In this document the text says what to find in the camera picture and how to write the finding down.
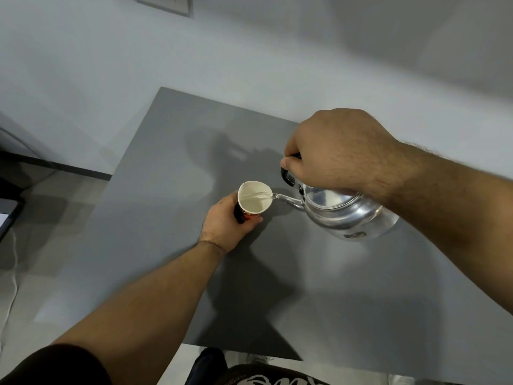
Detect person's right hand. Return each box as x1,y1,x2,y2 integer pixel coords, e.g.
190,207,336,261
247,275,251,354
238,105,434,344
281,108,406,206

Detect person's left hand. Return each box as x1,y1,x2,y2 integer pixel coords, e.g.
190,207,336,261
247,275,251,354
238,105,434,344
199,191,264,254

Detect paper cup with red print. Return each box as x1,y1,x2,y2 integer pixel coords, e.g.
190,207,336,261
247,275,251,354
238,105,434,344
234,180,275,224

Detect silver metal kettle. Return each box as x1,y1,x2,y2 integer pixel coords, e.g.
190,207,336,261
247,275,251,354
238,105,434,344
271,153,401,241

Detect person's right forearm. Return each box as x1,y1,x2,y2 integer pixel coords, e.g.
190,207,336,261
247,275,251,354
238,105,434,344
376,140,513,315

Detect person's left forearm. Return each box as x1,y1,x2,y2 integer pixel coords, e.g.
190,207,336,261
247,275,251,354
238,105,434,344
51,241,225,385

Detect dark shoe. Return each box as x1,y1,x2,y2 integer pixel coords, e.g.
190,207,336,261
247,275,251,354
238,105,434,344
191,347,228,385

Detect black printed shorts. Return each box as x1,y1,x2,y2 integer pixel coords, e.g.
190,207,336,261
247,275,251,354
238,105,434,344
218,363,455,385

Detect black baseboard strip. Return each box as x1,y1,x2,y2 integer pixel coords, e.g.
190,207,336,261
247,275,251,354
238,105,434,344
0,150,112,182

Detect black flat device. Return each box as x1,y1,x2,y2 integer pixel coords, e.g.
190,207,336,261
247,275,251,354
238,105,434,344
0,197,25,242

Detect black sleeve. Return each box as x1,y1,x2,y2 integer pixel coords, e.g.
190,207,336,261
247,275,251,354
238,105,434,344
0,343,114,385

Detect white cable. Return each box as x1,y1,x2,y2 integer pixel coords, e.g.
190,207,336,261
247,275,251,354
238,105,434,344
0,228,20,357

